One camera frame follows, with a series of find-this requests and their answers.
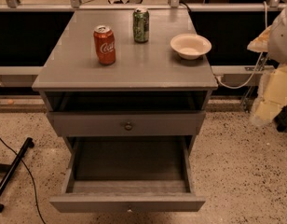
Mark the grey drawer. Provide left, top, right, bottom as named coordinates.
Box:
left=50, top=136, right=205, bottom=213
left=48, top=111, right=205, bottom=137

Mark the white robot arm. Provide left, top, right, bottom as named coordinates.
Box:
left=247, top=5, right=287, bottom=126

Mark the grey wooden drawer cabinet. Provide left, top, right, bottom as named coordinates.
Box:
left=32, top=8, right=219, bottom=154

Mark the grey top drawer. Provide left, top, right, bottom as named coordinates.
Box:
left=48, top=111, right=205, bottom=137

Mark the white bowl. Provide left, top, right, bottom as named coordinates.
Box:
left=171, top=34, right=212, bottom=60

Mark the red cola can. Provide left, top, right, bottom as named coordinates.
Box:
left=93, top=25, right=116, bottom=65

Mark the green soda can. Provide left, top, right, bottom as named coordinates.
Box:
left=132, top=8, right=149, bottom=43

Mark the black stand leg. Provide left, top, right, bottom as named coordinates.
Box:
left=0, top=137, right=34, bottom=213

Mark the white cable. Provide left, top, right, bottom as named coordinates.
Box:
left=215, top=1, right=270, bottom=91

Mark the metal railing frame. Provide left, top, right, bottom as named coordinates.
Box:
left=0, top=0, right=287, bottom=89

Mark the black floor cable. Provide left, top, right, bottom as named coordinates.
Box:
left=0, top=132, right=48, bottom=224

